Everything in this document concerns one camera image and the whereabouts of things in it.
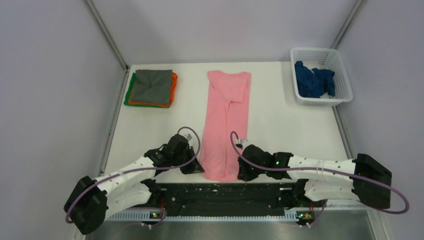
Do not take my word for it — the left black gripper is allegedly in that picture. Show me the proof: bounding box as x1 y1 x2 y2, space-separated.
172 145 205 174

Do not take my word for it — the pink t shirt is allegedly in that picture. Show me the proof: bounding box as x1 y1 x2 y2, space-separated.
200 70 251 182

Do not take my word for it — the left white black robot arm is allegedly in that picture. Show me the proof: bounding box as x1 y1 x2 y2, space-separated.
63 131 201 235

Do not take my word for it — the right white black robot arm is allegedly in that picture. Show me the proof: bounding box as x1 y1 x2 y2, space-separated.
237 144 392 210

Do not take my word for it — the green folded t shirt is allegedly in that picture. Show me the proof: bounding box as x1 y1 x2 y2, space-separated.
123 73 172 109

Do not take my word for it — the orange folded t shirt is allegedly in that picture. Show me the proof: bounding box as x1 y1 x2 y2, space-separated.
128 70 179 109

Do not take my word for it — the grey folded t shirt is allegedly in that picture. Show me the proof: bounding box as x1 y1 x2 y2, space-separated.
129 69 173 105

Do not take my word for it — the blue crumpled t shirt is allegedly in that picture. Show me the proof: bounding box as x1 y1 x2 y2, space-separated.
294 61 336 98

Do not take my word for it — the white plastic basket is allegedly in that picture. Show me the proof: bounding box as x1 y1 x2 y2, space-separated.
290 47 353 107

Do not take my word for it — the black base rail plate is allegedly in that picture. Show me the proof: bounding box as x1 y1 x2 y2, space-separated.
125 180 327 220

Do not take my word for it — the white cable duct strip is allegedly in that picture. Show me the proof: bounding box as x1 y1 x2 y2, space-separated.
106 210 299 222

